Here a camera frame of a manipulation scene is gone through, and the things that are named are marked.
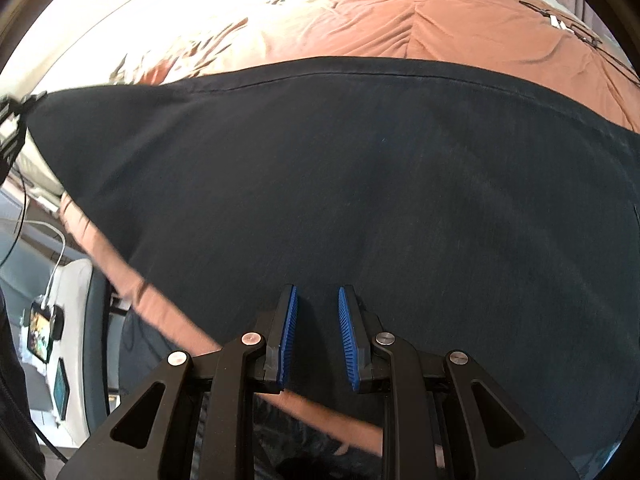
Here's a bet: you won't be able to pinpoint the black pants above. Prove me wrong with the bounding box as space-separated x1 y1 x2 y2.
25 55 640 480

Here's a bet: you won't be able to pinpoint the orange duvet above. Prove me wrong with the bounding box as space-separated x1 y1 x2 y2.
57 0 640 456

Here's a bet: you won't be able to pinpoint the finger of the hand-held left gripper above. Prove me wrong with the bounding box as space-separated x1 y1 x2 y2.
0 91 48 183

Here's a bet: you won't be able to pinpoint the white side table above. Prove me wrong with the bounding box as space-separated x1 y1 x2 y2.
15 257 108 448

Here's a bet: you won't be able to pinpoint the black cable with glasses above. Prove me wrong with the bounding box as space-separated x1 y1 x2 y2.
520 0 640 86

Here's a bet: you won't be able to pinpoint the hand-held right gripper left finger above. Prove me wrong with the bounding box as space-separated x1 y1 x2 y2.
55 284 299 480

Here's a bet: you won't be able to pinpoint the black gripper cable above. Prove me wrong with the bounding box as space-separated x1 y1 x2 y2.
0 160 28 266

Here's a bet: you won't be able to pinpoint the dark smartphone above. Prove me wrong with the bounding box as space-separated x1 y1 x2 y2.
51 357 71 418

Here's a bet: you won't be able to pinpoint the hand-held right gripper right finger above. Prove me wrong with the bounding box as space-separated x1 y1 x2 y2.
337 285 583 480

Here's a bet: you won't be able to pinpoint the white charging cable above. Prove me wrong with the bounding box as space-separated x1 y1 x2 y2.
42 220 68 311

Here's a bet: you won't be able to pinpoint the smartphone with lit screen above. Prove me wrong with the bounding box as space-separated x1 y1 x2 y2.
27 300 66 366

